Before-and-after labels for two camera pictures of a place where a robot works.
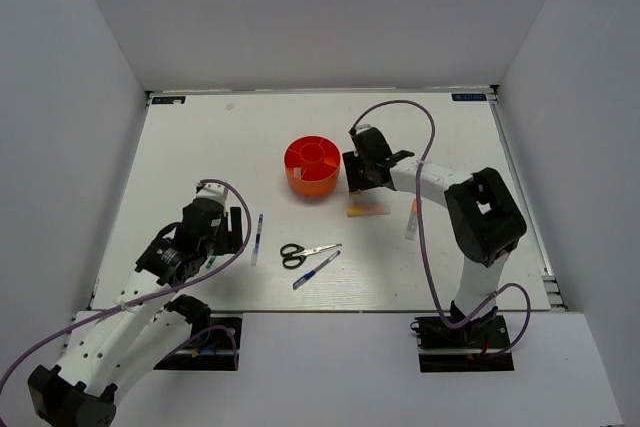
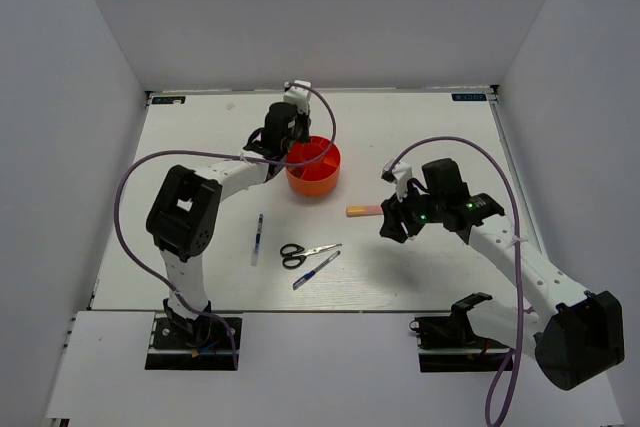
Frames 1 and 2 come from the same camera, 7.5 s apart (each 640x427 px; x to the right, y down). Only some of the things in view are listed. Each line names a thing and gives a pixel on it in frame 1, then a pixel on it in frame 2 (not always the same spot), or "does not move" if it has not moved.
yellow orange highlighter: x=366 y=210 does not move
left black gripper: x=230 y=238 → x=306 y=121
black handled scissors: x=295 y=254 does not move
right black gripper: x=351 y=161 → x=394 y=213
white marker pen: x=259 y=233 does not move
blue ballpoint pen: x=324 y=263 does not move
